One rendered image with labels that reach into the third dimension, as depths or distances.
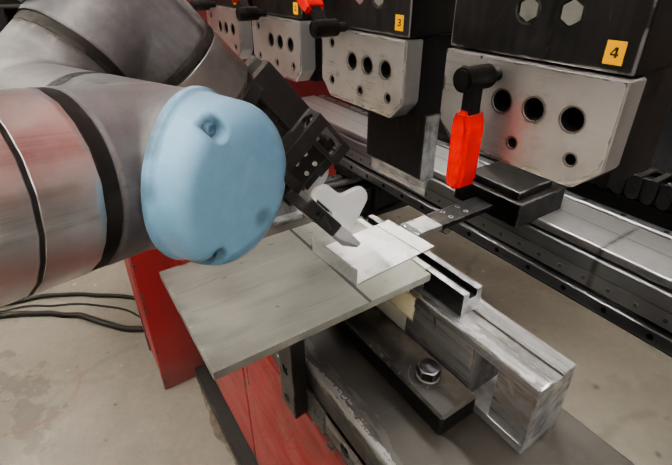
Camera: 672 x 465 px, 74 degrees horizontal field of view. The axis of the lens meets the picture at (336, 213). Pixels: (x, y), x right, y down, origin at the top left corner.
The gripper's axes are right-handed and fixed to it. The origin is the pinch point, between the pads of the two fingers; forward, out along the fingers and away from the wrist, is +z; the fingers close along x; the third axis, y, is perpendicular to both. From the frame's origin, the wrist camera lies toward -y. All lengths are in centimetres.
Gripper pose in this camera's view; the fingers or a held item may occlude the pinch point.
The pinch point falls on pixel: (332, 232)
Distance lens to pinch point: 50.8
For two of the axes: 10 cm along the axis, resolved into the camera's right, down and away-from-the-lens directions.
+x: -5.5, -4.0, 7.3
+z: 5.4, 5.0, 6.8
